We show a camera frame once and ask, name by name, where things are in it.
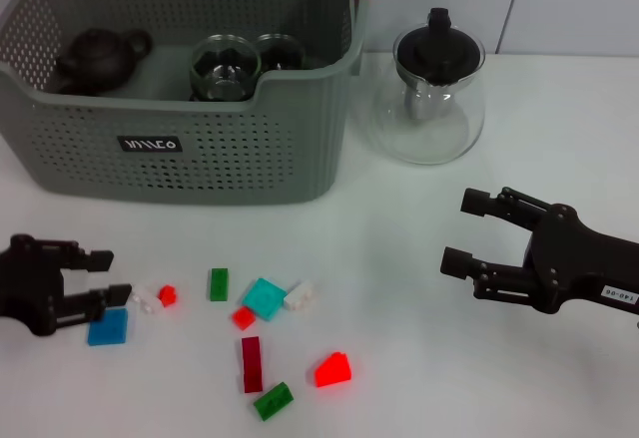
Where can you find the glass teacup black sleeve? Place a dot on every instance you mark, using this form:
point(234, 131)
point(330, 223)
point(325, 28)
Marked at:
point(224, 54)
point(284, 54)
point(195, 96)

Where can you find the bright red sloped brick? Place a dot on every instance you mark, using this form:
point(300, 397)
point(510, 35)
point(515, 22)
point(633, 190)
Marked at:
point(333, 369)

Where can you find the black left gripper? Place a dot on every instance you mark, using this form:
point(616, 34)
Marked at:
point(30, 293)

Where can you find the small red cube brick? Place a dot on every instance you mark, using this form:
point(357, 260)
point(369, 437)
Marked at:
point(168, 296)

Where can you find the green thick brick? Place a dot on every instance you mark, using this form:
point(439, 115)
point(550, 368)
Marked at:
point(273, 401)

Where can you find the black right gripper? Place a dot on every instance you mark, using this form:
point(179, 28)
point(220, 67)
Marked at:
point(569, 263)

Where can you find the dark red long brick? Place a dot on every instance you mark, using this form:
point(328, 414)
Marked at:
point(251, 364)

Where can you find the dark clay teapot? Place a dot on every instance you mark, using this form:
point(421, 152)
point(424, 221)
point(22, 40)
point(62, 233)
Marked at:
point(100, 59)

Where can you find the grey perforated storage bin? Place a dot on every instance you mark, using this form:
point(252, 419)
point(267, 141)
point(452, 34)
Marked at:
point(224, 168)

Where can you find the teal square plate brick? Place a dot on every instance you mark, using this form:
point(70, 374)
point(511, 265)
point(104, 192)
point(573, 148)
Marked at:
point(263, 299)

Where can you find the glass teapot black lid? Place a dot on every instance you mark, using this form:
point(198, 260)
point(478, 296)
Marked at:
point(439, 49)

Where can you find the green flat brick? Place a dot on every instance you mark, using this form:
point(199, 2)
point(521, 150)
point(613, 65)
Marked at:
point(218, 284)

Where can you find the white studded brick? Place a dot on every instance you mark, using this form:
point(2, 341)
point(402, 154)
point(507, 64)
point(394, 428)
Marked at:
point(298, 296)
point(147, 299)

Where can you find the blue square plate brick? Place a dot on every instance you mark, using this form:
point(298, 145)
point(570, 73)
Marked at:
point(112, 330)

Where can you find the small red flat brick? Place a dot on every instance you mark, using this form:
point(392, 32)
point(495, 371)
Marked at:
point(243, 318)

